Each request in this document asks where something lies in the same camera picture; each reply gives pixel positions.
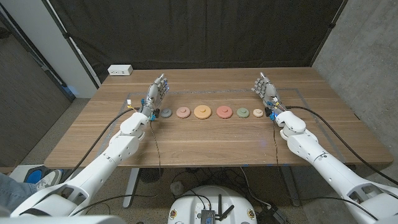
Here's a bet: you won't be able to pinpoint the white table leg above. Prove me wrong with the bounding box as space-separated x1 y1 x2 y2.
123 167 141 208

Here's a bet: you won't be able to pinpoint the black backdrop curtain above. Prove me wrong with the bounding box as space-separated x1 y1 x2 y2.
48 0 348 84

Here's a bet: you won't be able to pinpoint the grey round floor object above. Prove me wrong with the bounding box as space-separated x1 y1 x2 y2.
170 181 185 196

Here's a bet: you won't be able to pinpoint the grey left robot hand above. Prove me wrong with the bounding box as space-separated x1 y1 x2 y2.
140 73 170 118

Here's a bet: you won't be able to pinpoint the dusty pink toy ring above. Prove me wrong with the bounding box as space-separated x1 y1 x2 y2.
176 106 192 119

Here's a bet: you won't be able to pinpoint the coral red toy ring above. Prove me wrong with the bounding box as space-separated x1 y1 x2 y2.
216 105 233 119

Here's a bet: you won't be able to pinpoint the person's leg in jeans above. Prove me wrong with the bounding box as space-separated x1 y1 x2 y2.
0 172 40 213

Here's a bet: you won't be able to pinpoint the large orange toy ring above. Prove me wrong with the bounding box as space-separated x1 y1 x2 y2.
193 105 213 120

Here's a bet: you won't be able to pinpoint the thin right arm wire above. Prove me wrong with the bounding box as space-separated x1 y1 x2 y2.
272 120 379 221

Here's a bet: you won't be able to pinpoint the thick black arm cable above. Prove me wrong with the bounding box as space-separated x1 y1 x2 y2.
285 106 398 186
60 107 137 184

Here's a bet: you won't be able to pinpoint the black floor cable tangle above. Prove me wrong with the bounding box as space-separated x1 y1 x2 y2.
170 167 272 208

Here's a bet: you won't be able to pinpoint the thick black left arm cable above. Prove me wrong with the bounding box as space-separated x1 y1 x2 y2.
60 107 137 184

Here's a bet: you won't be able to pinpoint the black power adapter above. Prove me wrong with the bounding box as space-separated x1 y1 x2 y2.
256 205 289 224

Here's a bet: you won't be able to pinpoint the white robot torso edge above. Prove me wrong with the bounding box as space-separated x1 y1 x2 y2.
0 215 127 224

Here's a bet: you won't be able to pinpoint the black router with antennas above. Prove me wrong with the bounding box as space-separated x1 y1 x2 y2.
200 194 236 224

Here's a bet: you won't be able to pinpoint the white power strip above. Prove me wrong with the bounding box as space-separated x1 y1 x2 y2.
107 64 134 77

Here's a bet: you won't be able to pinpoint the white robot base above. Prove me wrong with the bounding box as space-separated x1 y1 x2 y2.
167 185 258 224

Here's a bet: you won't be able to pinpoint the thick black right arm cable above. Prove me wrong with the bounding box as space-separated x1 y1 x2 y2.
285 106 398 186

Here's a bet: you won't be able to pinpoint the black backdrop stand pole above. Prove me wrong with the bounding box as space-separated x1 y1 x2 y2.
309 0 349 68
42 0 102 90

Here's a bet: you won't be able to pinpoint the white foot pedal blue pads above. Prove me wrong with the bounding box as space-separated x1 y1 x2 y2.
8 164 65 185

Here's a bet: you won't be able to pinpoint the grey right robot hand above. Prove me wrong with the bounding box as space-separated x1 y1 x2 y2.
251 72 285 114

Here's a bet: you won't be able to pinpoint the grey table leg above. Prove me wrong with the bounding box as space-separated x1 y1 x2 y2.
280 166 301 208

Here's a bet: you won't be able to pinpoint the grey white sneaker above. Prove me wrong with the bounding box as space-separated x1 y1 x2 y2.
34 169 63 191

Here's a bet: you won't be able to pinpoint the black round floor fan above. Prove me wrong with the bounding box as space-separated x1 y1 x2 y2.
139 167 164 184

